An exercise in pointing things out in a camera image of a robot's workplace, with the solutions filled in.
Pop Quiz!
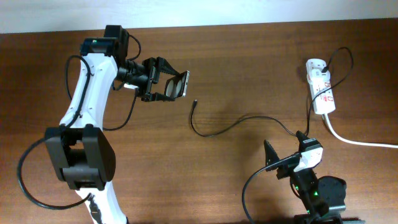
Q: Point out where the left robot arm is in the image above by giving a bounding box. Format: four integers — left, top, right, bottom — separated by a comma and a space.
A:
45, 25, 190, 223

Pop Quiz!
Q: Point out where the black USB charger cable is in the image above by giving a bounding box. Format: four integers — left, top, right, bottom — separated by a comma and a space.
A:
190, 47, 354, 138

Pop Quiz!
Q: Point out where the white power strip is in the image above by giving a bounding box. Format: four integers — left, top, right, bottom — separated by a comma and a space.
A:
305, 58, 336, 115

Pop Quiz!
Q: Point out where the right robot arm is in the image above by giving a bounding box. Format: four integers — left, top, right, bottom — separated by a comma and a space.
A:
264, 131, 346, 223

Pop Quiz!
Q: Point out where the white power strip cord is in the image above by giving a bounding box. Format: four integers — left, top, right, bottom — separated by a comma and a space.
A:
322, 113, 398, 149

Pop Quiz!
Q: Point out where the white USB wall adapter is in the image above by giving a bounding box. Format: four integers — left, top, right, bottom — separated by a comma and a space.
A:
307, 67, 330, 85

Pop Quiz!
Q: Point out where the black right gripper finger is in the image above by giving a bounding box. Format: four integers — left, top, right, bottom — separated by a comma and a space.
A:
264, 140, 280, 170
295, 131, 311, 146

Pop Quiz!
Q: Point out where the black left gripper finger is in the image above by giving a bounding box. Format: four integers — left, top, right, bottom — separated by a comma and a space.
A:
156, 57, 180, 76
141, 93, 175, 102

